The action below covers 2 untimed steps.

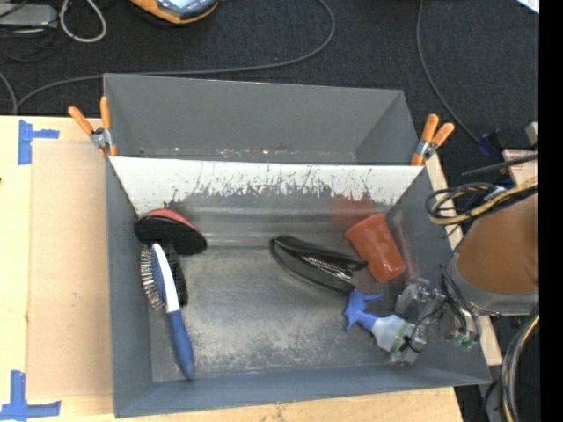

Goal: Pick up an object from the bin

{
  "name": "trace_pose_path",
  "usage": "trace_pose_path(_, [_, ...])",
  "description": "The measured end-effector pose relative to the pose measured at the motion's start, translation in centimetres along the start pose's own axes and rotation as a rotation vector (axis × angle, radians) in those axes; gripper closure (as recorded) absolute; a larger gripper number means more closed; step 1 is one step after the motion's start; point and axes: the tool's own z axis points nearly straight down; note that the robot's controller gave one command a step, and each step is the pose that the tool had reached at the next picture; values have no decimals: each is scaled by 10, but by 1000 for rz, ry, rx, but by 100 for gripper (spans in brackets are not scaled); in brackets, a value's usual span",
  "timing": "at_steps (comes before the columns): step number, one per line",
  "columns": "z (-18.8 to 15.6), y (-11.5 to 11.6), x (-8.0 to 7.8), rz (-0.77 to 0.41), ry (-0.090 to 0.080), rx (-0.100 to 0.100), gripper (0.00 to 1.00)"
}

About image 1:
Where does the brown cardboard board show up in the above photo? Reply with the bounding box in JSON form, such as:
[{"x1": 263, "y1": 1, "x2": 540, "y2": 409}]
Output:
[{"x1": 25, "y1": 138, "x2": 114, "y2": 404}]

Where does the blue and white hairbrush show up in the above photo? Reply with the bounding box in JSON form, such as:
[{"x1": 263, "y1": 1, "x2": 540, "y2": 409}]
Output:
[{"x1": 139, "y1": 242, "x2": 197, "y2": 382}]

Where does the black and silver oval object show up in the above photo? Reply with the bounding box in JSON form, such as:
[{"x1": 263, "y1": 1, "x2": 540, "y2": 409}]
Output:
[{"x1": 268, "y1": 234, "x2": 369, "y2": 298}]

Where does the clear spray bottle blue trigger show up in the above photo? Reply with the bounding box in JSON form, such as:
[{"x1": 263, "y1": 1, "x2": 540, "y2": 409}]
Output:
[{"x1": 342, "y1": 288, "x2": 417, "y2": 353}]

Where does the black and red round disc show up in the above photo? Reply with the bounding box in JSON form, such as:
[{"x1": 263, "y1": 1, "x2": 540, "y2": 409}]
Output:
[{"x1": 134, "y1": 208, "x2": 208, "y2": 256}]

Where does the orange plastic cup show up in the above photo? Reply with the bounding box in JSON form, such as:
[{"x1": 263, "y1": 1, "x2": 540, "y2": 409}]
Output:
[{"x1": 343, "y1": 212, "x2": 408, "y2": 285}]

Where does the grey metal bin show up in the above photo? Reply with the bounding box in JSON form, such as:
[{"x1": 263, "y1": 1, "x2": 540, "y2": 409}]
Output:
[{"x1": 101, "y1": 72, "x2": 493, "y2": 419}]

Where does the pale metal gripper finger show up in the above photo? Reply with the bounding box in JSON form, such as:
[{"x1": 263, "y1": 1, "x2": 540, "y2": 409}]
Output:
[
  {"x1": 388, "y1": 325, "x2": 428, "y2": 366},
  {"x1": 394, "y1": 278, "x2": 431, "y2": 314}
]

